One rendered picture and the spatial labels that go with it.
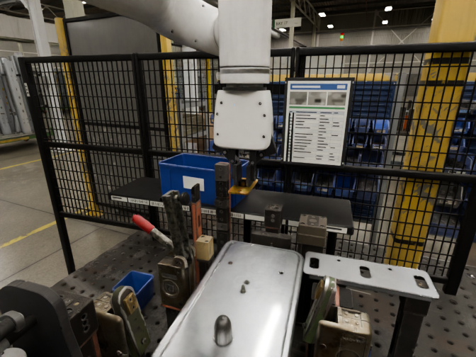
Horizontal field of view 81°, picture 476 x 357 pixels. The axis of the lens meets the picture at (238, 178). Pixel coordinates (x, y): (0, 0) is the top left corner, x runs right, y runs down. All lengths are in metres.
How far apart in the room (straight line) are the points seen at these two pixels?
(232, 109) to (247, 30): 0.12
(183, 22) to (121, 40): 2.26
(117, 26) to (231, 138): 2.40
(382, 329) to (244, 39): 0.94
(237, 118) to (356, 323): 0.41
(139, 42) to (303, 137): 1.89
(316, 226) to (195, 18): 0.58
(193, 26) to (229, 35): 0.10
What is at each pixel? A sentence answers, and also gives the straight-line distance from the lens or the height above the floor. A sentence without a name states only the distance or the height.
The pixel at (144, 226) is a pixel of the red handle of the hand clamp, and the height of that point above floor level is 1.13.
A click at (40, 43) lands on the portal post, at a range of 7.23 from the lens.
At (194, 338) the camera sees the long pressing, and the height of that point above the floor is 1.00.
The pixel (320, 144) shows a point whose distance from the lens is 1.05.
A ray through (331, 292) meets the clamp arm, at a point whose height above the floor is 1.10.
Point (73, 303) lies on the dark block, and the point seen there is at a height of 1.12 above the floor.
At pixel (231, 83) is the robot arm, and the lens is 0.48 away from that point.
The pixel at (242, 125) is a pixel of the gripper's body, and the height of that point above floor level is 1.37.
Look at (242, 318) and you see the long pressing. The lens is 0.61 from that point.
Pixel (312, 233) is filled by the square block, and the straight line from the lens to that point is 0.82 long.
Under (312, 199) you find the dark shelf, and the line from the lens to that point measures 1.07.
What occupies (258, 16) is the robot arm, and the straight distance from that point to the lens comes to 0.48.
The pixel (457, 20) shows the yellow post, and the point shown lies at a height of 1.61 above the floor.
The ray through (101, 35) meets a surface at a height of 1.83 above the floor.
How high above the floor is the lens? 1.44
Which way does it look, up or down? 19 degrees down
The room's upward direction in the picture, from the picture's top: straight up
